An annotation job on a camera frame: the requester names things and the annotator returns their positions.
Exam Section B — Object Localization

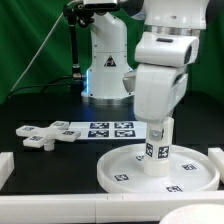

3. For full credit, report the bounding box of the white block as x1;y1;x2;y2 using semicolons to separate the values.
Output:
208;147;224;184
0;152;14;190

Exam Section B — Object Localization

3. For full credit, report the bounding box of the white marker sheet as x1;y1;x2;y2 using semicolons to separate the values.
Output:
69;121;146;140

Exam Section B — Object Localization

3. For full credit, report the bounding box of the white round table top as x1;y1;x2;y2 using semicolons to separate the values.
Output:
97;143;220;193

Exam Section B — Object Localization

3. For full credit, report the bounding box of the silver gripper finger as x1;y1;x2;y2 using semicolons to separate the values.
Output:
149;123;163;140

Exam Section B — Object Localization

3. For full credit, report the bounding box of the white cross-shaped table base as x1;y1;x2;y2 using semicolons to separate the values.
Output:
16;121;81;151

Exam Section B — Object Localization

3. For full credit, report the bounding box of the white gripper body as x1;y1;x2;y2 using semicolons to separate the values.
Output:
134;64;188;122

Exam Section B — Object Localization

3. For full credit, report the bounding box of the white front rail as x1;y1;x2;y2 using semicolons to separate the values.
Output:
0;190;224;224

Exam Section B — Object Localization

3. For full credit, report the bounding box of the white left block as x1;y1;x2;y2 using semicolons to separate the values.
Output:
0;152;14;190

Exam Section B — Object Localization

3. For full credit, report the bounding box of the white right block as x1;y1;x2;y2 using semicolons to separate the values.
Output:
208;147;224;184

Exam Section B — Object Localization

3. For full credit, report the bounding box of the overhead camera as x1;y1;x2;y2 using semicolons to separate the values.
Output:
83;0;119;10

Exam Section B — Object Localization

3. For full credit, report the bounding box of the white round object corner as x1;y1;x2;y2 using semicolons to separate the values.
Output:
159;204;224;224

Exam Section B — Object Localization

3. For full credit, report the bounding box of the black cable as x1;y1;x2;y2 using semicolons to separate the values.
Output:
6;75;87;100

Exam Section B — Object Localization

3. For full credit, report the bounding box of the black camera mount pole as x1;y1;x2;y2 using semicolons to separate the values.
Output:
63;3;94;79

